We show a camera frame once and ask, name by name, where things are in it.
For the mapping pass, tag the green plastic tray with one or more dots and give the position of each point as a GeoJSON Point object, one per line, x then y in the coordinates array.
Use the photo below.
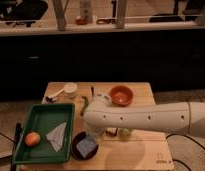
{"type": "Point", "coordinates": [43, 118]}

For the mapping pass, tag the black and white eraser block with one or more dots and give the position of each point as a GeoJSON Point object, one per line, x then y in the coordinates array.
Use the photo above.
{"type": "Point", "coordinates": [112, 131]}

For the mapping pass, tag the black handled knife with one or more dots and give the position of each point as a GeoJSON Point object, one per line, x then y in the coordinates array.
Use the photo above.
{"type": "Point", "coordinates": [92, 91]}

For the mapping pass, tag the green cucumber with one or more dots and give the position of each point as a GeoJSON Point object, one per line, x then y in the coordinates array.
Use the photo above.
{"type": "Point", "coordinates": [86, 103]}

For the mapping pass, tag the white cup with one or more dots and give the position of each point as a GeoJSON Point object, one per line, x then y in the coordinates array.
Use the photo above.
{"type": "Point", "coordinates": [71, 90]}

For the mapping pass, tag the red object on shelf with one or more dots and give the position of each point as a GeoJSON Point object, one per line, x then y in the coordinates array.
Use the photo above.
{"type": "Point", "coordinates": [80, 21]}

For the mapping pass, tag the orange bowl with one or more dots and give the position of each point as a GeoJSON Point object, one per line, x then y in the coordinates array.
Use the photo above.
{"type": "Point", "coordinates": [121, 95]}

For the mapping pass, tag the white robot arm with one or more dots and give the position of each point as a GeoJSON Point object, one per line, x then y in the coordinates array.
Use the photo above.
{"type": "Point", "coordinates": [185, 118]}

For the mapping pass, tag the black office chair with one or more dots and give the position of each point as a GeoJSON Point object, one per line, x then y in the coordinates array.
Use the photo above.
{"type": "Point", "coordinates": [26, 12]}

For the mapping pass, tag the purple bowl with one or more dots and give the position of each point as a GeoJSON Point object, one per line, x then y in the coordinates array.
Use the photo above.
{"type": "Point", "coordinates": [75, 153]}

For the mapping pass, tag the green cup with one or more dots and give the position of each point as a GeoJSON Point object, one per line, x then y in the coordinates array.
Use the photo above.
{"type": "Point", "coordinates": [125, 132]}

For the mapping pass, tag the white folded cloth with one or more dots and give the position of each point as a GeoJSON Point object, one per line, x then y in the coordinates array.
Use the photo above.
{"type": "Point", "coordinates": [56, 136]}

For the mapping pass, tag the blue sponge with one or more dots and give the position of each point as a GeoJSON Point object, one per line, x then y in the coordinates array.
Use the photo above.
{"type": "Point", "coordinates": [86, 146]}

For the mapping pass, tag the orange peach fruit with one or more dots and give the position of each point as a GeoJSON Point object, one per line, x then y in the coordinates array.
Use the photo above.
{"type": "Point", "coordinates": [32, 139]}

